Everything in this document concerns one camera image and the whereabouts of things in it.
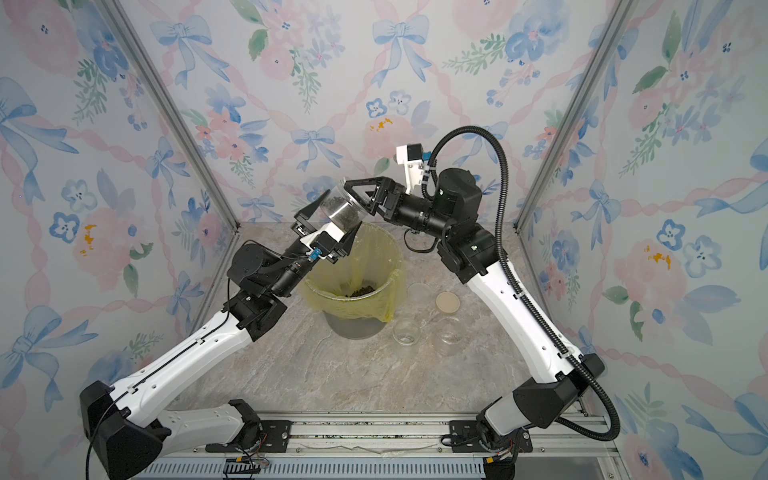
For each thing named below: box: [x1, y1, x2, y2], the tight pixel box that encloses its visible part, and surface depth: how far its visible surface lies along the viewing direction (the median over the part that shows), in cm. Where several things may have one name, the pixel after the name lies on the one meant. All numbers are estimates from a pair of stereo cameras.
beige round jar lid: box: [436, 291, 461, 313], surface depth 100 cm
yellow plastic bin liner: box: [301, 222, 406, 323], surface depth 76 cm
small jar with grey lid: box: [320, 184, 367, 233], surface depth 54 cm
